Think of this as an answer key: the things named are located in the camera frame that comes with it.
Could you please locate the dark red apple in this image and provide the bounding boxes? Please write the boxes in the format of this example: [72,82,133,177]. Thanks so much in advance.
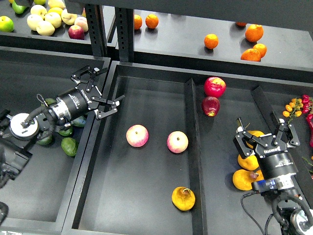
[201,96,220,117]

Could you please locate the black tray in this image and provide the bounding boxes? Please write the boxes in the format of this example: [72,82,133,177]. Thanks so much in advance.
[62,62,313,235]
[0,47,111,234]

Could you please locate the pink peach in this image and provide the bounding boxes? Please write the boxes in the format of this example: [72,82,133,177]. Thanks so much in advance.
[74,16,89,33]

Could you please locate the black middle tray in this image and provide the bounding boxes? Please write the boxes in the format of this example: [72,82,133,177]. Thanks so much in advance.
[62,62,313,235]

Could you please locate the green avocado centre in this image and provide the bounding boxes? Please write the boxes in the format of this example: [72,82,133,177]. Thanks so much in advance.
[58,126,74,137]

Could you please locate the stray green avocado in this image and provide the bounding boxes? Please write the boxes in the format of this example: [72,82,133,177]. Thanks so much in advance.
[61,137,79,157]

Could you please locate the orange cherry tomato vine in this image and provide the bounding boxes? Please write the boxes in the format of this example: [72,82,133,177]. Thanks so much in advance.
[282,98,303,124]

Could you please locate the pink apple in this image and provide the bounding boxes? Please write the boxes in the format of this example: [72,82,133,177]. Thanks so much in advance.
[167,131,189,154]
[126,124,149,147]

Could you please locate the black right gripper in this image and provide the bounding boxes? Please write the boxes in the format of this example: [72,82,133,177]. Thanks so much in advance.
[233,111,300,180]

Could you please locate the orange top middle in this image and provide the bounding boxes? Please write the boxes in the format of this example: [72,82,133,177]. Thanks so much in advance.
[145,14,159,29]

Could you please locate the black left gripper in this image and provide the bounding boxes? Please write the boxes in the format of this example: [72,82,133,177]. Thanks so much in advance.
[55,65,125,120]

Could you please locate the black left tray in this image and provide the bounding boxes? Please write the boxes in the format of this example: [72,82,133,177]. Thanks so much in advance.
[0,47,111,234]

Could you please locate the green avocado middle right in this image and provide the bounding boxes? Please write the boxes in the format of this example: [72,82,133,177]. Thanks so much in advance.
[71,116,86,128]

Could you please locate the yellow lemon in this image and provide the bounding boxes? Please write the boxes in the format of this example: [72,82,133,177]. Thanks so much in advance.
[48,7,63,16]

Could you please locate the orange behind post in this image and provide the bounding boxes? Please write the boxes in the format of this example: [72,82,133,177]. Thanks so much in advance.
[134,14,142,30]

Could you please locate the red chili peppers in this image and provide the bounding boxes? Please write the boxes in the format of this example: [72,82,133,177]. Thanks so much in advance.
[302,94,313,147]

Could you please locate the red apple on shelf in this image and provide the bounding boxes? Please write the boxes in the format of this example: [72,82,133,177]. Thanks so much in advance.
[68,25,85,40]

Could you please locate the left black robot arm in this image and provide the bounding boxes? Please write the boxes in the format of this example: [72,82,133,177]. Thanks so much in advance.
[0,65,124,187]

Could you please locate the orange right small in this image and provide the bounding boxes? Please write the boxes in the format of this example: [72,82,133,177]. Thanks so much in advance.
[253,44,267,58]

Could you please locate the pale yellow pear left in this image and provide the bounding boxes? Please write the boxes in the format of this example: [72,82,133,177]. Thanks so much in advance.
[27,14,43,31]

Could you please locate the pink apple left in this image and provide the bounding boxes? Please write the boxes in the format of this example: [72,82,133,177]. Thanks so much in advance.
[126,124,149,147]

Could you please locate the pale yellow pear centre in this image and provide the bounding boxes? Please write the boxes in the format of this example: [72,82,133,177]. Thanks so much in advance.
[45,12,62,28]

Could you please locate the orange front right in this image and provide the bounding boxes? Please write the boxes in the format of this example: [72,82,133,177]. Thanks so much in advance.
[241,48,261,62]

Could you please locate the bright red apple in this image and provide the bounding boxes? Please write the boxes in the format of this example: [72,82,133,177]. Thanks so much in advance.
[203,77,226,98]

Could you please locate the black right shelf post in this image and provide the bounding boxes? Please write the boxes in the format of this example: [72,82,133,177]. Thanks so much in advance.
[115,7,134,62]

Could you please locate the pale yellow pear front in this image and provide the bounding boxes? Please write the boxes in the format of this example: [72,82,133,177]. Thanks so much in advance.
[36,21,55,36]

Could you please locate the green avocado top left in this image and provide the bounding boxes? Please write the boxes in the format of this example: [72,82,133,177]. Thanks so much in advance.
[45,98,57,106]

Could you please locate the pink apple right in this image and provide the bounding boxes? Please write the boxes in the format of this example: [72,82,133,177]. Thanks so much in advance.
[167,131,189,154]

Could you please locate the black left shelf post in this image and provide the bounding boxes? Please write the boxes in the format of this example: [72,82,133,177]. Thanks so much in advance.
[85,3,108,57]

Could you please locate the green avocado bottom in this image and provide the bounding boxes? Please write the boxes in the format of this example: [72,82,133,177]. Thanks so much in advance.
[36,131,53,146]

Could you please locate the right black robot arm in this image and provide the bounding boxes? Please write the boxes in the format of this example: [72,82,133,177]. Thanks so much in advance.
[233,111,313,235]

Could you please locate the yellow pear lower middle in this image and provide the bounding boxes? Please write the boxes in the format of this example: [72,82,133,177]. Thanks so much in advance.
[255,169,264,181]

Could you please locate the yellow pear lower left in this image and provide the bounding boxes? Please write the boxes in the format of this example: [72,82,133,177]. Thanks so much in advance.
[232,169,259,191]

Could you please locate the black shelf post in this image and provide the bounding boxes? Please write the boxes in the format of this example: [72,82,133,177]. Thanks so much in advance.
[85,3,108,57]
[115,7,134,62]

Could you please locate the stray yellow pear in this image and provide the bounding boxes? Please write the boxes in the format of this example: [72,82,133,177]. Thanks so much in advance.
[172,187,196,211]

